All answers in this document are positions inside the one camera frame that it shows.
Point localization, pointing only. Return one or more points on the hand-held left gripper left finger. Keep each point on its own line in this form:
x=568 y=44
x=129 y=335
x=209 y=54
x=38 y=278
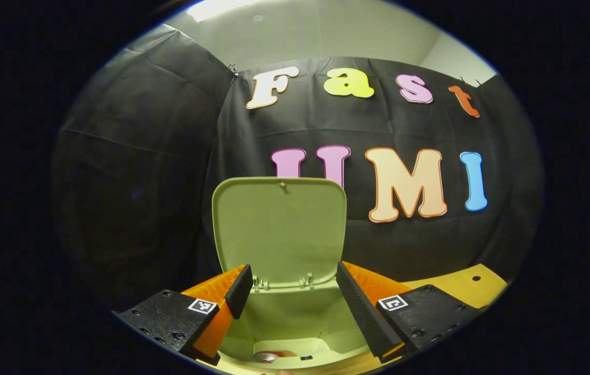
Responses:
x=237 y=291

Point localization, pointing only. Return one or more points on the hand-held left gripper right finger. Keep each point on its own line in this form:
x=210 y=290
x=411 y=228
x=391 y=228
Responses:
x=365 y=312

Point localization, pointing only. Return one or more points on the red pop can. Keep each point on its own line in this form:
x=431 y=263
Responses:
x=268 y=357

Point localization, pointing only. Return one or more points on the wooden desktop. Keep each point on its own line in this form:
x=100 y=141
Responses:
x=462 y=289

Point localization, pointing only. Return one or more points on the black backdrop cloth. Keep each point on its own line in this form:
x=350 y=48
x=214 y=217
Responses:
x=133 y=182

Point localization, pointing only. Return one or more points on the green desktop garbage bin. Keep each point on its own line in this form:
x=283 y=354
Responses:
x=279 y=229

